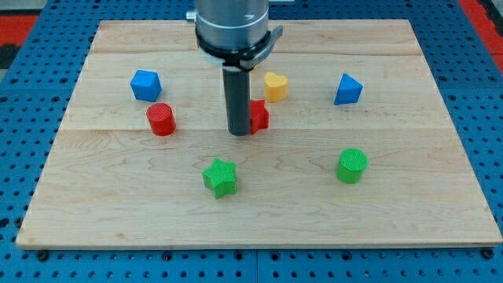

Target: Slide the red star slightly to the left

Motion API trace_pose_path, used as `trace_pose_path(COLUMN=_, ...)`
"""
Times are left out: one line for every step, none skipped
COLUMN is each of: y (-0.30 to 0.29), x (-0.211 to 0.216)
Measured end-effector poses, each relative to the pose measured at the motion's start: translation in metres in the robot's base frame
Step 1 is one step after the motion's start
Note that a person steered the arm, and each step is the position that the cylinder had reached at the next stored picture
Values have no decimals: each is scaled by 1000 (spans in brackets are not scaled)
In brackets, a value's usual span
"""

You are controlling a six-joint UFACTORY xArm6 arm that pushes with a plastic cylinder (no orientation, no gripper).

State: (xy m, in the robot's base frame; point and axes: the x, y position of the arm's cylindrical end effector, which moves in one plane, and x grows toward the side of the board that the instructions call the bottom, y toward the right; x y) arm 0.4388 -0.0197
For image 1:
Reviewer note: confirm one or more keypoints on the red star block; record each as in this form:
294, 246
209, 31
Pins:
259, 115

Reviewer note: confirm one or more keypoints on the green star block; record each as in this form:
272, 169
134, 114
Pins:
220, 178

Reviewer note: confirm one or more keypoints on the yellow heart block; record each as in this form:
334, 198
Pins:
275, 87

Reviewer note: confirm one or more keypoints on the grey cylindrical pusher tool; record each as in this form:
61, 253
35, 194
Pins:
237, 95

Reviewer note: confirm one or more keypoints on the red cylinder block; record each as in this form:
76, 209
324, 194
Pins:
161, 119

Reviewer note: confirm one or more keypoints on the wooden board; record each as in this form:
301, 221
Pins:
110, 183

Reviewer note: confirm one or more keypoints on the green cylinder block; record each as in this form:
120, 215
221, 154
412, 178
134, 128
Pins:
351, 165

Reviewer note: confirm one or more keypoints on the blue triangular prism block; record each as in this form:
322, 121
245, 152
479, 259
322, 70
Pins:
349, 91

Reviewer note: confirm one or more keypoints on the blue cube block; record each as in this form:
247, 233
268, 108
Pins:
146, 85

